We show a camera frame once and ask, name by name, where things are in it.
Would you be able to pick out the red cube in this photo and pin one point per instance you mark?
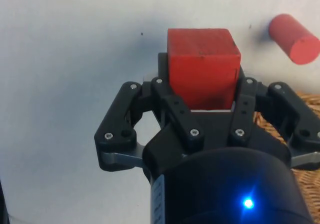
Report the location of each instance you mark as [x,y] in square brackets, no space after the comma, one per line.
[202,71]

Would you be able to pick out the red cylinder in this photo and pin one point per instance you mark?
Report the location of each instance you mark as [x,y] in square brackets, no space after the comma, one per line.
[292,41]

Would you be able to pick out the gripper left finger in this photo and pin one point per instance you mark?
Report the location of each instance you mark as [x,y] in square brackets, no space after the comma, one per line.
[117,116]

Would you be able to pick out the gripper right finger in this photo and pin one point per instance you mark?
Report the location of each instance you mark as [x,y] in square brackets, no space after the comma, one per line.
[285,104]

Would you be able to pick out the wicker basket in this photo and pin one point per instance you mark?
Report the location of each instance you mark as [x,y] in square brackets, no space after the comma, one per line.
[310,191]

